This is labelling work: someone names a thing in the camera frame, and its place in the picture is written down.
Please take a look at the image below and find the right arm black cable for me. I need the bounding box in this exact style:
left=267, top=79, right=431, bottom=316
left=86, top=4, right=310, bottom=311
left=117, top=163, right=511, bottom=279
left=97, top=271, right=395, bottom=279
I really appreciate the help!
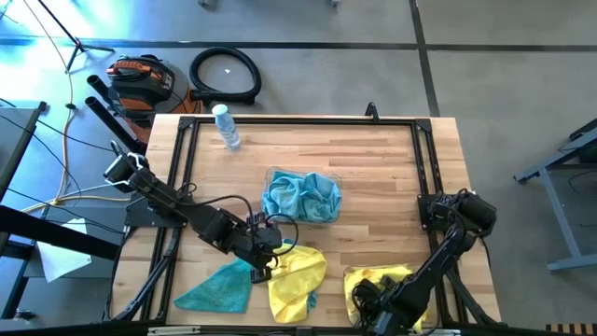
left=351, top=189, right=495, bottom=336

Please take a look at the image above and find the clear plastic water bottle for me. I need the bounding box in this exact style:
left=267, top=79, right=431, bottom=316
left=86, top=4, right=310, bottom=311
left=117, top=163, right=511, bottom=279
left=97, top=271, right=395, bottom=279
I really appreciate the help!
left=211, top=103, right=243, bottom=151

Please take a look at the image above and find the grey side table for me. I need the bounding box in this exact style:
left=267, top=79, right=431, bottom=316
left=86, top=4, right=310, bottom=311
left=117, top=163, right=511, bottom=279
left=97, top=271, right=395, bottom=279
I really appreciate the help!
left=0, top=100, right=49, bottom=189

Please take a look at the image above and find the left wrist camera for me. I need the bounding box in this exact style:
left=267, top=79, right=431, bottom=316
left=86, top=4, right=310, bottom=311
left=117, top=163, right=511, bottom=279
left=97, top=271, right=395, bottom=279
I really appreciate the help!
left=252, top=225, right=284, bottom=257

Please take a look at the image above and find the black vacuum hose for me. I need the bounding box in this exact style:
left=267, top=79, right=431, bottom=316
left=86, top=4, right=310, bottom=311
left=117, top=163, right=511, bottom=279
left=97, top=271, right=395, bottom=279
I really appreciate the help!
left=188, top=46, right=263, bottom=106

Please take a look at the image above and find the black vacuum wand tube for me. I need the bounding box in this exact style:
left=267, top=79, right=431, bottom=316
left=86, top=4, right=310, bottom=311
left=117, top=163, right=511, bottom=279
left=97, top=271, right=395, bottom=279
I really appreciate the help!
left=86, top=73, right=123, bottom=113
left=84, top=95, right=148, bottom=156

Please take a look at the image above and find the dark grey cabinet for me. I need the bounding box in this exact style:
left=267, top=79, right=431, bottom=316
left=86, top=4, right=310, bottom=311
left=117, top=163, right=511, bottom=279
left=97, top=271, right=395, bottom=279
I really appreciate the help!
left=22, top=200, right=130, bottom=281

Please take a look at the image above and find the white paper sheet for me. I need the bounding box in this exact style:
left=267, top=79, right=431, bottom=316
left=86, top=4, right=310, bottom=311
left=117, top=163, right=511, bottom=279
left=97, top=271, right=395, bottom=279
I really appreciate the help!
left=35, top=217, right=93, bottom=284

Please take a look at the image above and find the yellow microfiber towel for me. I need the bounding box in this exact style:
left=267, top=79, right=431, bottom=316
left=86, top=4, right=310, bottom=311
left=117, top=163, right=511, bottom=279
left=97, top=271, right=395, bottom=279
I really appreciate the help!
left=267, top=242, right=328, bottom=325
left=412, top=302, right=430, bottom=333

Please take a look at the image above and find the orange black shop vacuum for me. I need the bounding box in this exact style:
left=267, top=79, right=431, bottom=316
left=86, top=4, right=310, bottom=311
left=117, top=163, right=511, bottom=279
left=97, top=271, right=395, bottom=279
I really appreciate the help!
left=105, top=53, right=204, bottom=144

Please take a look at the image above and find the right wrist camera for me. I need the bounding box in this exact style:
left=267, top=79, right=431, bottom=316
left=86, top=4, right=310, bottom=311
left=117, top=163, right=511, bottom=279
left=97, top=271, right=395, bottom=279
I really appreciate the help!
left=378, top=273, right=398, bottom=294

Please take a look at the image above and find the black aluminium table frame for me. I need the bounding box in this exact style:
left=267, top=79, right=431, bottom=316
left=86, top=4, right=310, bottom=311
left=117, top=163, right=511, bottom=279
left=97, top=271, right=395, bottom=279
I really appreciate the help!
left=104, top=114, right=501, bottom=327

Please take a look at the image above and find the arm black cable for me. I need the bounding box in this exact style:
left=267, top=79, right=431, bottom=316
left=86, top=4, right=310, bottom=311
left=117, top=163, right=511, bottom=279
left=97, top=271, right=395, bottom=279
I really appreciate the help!
left=351, top=189, right=495, bottom=336
left=174, top=181, right=300, bottom=259

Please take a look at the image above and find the black desk frame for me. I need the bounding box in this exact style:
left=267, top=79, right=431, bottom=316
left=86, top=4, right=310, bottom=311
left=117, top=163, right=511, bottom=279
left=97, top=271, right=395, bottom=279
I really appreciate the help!
left=0, top=204, right=120, bottom=322

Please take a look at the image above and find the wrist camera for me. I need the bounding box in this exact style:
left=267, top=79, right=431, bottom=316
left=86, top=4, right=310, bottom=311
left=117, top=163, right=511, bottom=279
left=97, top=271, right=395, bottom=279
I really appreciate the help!
left=252, top=225, right=284, bottom=257
left=378, top=273, right=398, bottom=294

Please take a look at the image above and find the yellow extension cable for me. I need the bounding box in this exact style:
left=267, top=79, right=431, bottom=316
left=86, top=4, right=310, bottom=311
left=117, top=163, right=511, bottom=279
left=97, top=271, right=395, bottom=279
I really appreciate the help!
left=21, top=0, right=132, bottom=215

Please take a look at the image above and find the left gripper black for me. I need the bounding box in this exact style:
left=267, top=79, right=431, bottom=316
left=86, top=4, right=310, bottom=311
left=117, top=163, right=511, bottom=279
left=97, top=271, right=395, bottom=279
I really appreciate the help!
left=242, top=249, right=280, bottom=285

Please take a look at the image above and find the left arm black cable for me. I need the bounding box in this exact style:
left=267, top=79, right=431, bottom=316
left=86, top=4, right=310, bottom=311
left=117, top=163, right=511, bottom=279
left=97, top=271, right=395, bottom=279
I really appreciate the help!
left=174, top=181, right=300, bottom=259

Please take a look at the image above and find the grey metal cart frame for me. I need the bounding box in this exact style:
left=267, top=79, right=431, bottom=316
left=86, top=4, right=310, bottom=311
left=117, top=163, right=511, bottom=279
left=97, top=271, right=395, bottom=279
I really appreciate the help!
left=514, top=119, right=597, bottom=274

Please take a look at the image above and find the black tripod stand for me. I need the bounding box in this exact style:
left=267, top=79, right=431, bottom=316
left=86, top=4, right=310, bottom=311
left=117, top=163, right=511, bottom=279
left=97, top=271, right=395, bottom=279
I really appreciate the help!
left=35, top=0, right=117, bottom=74

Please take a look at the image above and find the clear plastic basket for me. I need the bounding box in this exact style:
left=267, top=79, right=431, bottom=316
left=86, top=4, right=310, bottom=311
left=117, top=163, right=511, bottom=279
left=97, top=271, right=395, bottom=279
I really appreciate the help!
left=342, top=263, right=442, bottom=328
left=261, top=165, right=344, bottom=226

